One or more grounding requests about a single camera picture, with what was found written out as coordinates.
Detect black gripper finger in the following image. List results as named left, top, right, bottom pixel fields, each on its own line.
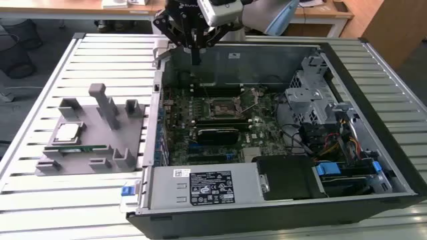
left=197, top=23, right=235, bottom=66
left=153, top=9, right=198, bottom=66

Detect metal socket cover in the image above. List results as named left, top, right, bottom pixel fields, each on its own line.
left=234, top=86, right=266, bottom=114

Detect silver CPU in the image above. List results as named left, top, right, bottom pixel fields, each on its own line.
left=53, top=122, right=83, bottom=142

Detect CPU socket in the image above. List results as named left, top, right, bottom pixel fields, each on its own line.
left=207, top=96, right=245, bottom=119

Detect RAM slot white latches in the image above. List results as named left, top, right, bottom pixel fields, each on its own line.
left=190, top=83, right=245, bottom=88
left=197, top=125, right=251, bottom=130
left=190, top=89, right=246, bottom=94
left=195, top=120, right=251, bottom=125

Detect dark shoe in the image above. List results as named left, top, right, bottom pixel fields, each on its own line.
left=113, top=19, right=139, bottom=32
left=95, top=19, right=113, bottom=33

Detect white cardboard box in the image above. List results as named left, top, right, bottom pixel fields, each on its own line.
left=102, top=0, right=130, bottom=10

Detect silver metal drive cage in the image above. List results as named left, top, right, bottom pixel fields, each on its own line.
left=283, top=55, right=341, bottom=126

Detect black expansion slot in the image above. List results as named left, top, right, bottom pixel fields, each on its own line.
left=187, top=154, right=229, bottom=163

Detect green motherboard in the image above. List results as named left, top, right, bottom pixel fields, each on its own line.
left=162, top=84, right=293, bottom=166

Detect silver chipset heatsink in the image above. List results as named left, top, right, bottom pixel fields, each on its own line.
left=242, top=146, right=266, bottom=161

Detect grey parts rack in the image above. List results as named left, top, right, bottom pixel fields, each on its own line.
left=34, top=83, right=151, bottom=178

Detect black phone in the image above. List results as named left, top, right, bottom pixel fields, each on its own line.
left=333, top=1, right=350, bottom=13

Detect green RAM stick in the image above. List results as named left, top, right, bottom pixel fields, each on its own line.
left=43, top=144, right=110, bottom=153

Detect black mesh waste bin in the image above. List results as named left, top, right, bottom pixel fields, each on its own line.
left=0, top=18, right=44, bottom=51

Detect grey power supply unit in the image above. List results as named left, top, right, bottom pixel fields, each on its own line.
left=146, top=163, right=266, bottom=210

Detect black round bin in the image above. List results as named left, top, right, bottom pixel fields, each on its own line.
left=0, top=33, right=38, bottom=80

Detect black plastic air shroud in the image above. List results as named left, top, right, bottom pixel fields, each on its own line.
left=255, top=154, right=327, bottom=202

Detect grey metal foot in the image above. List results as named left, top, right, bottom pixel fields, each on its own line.
left=0, top=82, right=16, bottom=103

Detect wooden cabinet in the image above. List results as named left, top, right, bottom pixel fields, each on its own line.
left=339, top=0, right=427, bottom=71

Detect blue disk carrier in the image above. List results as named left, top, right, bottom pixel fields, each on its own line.
left=315, top=161, right=382, bottom=180

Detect black PC case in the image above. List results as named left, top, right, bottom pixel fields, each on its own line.
left=126, top=37, right=427, bottom=240

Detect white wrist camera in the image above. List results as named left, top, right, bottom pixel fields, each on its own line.
left=197, top=0, right=245, bottom=28

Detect wooden desk white frame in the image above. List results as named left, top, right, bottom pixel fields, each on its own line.
left=0, top=0, right=155, bottom=35
left=150, top=0, right=355, bottom=38

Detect silver disk bay frame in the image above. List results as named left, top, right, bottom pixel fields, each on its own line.
left=329, top=102, right=371, bottom=163

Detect red yellow power wires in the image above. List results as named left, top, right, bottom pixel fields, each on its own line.
left=313, top=118, right=365, bottom=161

